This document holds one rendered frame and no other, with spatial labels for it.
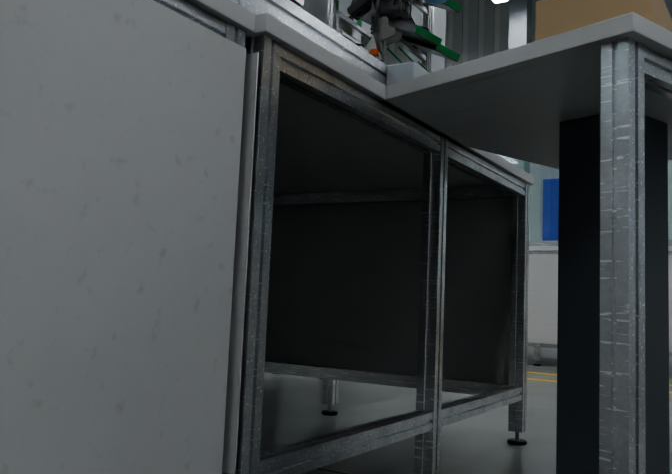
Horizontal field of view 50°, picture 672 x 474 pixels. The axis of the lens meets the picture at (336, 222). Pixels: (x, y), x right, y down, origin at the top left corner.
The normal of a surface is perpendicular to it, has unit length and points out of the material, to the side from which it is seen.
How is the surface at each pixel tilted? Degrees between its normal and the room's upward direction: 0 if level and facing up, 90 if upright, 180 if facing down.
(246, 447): 90
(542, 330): 90
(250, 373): 90
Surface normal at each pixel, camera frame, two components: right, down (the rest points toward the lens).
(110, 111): 0.86, -0.02
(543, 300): -0.52, -0.11
